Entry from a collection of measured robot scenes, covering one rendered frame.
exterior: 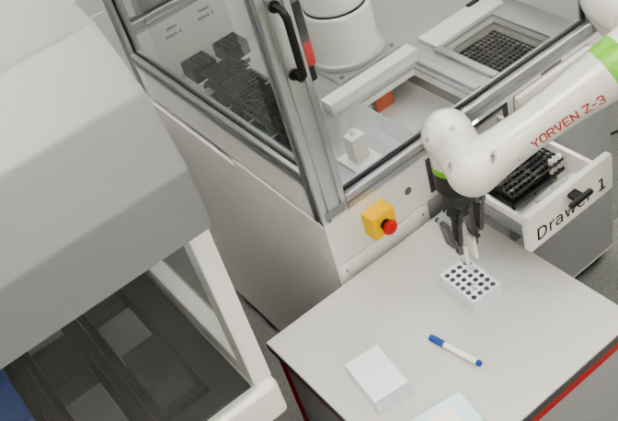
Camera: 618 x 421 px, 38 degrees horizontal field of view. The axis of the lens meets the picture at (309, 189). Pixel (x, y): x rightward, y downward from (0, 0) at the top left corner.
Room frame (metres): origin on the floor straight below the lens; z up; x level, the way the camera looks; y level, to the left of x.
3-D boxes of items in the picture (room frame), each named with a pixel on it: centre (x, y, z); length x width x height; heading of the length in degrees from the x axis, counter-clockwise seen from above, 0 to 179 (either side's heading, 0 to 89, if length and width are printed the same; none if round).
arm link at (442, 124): (1.45, -0.31, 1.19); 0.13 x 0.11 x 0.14; 5
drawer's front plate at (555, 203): (1.49, -0.57, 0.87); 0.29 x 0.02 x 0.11; 116
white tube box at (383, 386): (1.24, -0.02, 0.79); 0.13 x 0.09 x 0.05; 18
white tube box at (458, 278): (1.43, -0.29, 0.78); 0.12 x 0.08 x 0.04; 22
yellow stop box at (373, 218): (1.63, -0.14, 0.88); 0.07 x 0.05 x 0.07; 116
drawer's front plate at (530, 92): (1.92, -0.72, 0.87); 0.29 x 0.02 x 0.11; 116
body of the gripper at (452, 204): (1.46, -0.31, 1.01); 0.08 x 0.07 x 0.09; 112
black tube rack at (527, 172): (1.68, -0.49, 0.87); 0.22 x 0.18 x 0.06; 26
